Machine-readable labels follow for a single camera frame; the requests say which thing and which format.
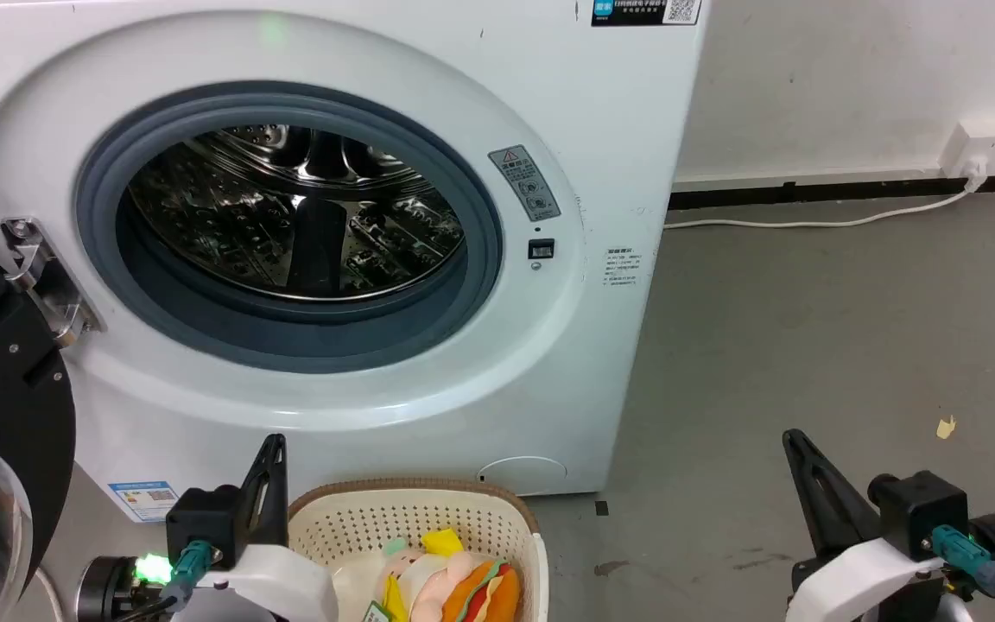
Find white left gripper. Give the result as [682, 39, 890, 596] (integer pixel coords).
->
[171, 434, 339, 622]

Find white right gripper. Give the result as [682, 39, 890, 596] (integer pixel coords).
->
[781, 428, 949, 622]

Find steel washing machine drum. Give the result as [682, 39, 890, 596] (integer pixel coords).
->
[128, 124, 466, 301]

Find white front-load washing machine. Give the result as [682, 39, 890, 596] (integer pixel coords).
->
[0, 0, 711, 524]

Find cream perforated laundry basket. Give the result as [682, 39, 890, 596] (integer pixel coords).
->
[287, 478, 548, 622]

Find blue energy label sticker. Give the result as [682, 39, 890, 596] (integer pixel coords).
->
[108, 481, 181, 524]

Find pink and white plush toy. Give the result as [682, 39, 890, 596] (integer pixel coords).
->
[332, 539, 474, 622]

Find orange burger plush toy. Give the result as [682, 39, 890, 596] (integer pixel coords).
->
[439, 559, 523, 622]

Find black round washer door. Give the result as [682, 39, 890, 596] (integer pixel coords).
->
[0, 233, 77, 622]

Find chrome door hinge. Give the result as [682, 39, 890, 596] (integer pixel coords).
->
[1, 218, 106, 348]

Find grey rubber door gasket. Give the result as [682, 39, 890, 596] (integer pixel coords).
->
[74, 81, 504, 374]

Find grey warning sticker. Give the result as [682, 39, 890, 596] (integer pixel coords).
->
[488, 145, 562, 223]

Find black QR code sticker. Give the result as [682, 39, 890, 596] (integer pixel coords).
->
[591, 0, 703, 27]

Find teal-plug left gripper cable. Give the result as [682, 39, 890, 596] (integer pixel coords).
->
[113, 539, 215, 622]

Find teal-plug gripper cable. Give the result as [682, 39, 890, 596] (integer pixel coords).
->
[113, 539, 215, 622]
[924, 524, 995, 622]

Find teal-plug right gripper cable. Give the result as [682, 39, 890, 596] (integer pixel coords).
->
[924, 524, 995, 622]

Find white power cable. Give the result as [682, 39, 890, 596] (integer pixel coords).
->
[663, 161, 989, 231]

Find white wall power socket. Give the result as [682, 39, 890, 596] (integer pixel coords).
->
[940, 119, 995, 181]

